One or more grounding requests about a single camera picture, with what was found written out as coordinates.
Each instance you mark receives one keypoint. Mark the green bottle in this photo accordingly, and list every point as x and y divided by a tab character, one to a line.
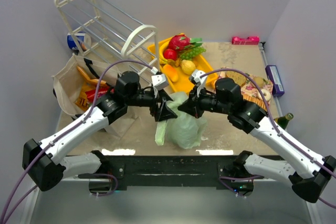
284	120

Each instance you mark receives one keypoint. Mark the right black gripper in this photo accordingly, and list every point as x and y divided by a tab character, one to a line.
195	106

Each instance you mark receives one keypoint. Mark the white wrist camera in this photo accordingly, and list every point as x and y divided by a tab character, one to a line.
159	80
198	78

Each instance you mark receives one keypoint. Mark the white metal shelf rack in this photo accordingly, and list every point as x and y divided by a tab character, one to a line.
115	35

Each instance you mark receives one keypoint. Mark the white glazed donut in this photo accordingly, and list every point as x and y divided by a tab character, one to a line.
265	94

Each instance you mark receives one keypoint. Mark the purple box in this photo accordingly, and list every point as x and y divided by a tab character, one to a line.
273	75

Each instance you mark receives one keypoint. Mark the brown bread slice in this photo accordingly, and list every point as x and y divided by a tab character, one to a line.
238	78

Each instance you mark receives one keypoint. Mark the light green plastic bag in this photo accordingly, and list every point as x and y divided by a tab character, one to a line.
185	130

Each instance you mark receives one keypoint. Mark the orange mango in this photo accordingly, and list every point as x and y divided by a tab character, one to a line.
171	73

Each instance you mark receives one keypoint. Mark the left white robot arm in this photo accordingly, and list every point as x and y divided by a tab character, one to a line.
47	161

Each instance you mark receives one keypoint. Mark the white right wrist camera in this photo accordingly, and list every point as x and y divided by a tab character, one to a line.
198	78

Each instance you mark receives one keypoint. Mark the pink box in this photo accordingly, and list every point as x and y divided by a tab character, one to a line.
252	40

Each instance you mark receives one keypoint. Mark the yellow banana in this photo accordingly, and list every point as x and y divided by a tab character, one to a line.
163	61

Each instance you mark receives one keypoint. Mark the cream canvas tote bag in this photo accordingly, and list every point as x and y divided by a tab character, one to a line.
68	83

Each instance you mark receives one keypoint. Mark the pink dragon fruit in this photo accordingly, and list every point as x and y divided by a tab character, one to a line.
182	42

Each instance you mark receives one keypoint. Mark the yellow pear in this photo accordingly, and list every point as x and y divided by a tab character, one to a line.
188	67

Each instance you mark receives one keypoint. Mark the round bread roll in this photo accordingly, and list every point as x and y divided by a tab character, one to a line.
259	81

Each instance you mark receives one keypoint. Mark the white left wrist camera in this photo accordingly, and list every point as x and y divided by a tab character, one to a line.
159	80

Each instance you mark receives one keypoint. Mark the red apple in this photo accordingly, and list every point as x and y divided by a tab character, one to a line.
170	54

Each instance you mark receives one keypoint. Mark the orange kettle chips bag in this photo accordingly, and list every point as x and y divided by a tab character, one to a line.
88	84

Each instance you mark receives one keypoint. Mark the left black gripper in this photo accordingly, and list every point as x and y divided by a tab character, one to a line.
157	105

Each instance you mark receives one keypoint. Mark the blue white can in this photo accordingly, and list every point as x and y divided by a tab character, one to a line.
83	40

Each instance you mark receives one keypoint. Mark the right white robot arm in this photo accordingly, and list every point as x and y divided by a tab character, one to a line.
306	172

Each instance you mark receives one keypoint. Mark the red gummy candy bag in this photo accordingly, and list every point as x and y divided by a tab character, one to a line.
102	91

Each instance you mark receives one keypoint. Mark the floral bread tray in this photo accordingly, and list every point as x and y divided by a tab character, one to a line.
249	88

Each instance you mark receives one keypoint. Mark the long baguette loaf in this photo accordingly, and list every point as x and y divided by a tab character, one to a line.
255	100

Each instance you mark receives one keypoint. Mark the green grape bunch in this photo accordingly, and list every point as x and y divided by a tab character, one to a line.
190	54

